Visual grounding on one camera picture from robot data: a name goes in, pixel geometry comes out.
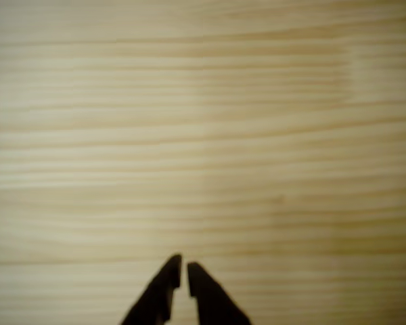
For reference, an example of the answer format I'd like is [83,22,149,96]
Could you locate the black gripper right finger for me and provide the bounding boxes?
[187,261,252,325]

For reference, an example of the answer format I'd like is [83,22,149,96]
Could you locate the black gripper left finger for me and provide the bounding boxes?
[120,253,183,325]

